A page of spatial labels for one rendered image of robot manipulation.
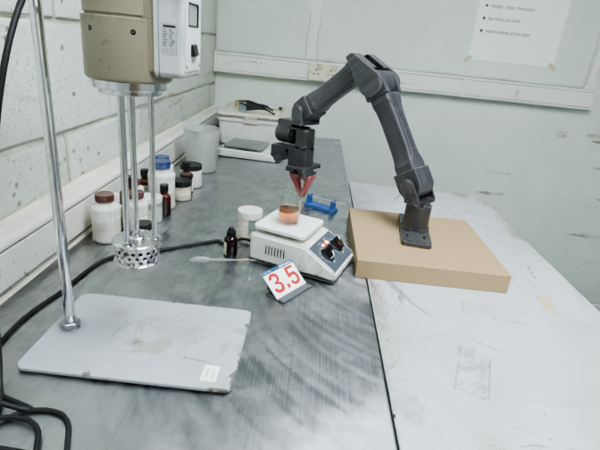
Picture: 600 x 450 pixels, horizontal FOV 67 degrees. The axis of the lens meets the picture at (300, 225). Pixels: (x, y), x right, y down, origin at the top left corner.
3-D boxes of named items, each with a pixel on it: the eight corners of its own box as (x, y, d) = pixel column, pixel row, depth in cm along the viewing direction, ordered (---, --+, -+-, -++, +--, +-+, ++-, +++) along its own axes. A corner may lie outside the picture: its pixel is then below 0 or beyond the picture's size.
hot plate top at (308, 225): (324, 223, 102) (325, 220, 102) (304, 241, 92) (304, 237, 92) (277, 212, 106) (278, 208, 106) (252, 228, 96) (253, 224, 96)
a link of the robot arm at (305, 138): (287, 148, 133) (288, 124, 131) (301, 146, 137) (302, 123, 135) (304, 153, 129) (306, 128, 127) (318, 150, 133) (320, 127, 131)
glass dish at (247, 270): (256, 266, 97) (256, 256, 96) (263, 278, 92) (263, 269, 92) (230, 268, 95) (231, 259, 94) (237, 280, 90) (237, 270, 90)
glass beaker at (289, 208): (280, 217, 102) (284, 183, 99) (304, 222, 100) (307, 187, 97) (270, 226, 97) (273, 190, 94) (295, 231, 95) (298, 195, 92)
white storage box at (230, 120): (287, 135, 237) (289, 107, 231) (283, 150, 202) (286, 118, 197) (229, 129, 236) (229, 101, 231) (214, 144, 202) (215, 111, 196)
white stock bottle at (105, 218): (114, 245, 99) (112, 199, 95) (87, 243, 100) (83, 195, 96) (126, 235, 105) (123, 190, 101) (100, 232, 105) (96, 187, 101)
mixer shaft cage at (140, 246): (168, 252, 68) (165, 80, 59) (153, 272, 62) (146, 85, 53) (124, 246, 69) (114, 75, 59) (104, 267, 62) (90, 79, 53)
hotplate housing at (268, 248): (353, 262, 103) (357, 230, 100) (333, 287, 92) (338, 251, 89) (266, 238, 111) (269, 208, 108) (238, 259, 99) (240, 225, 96)
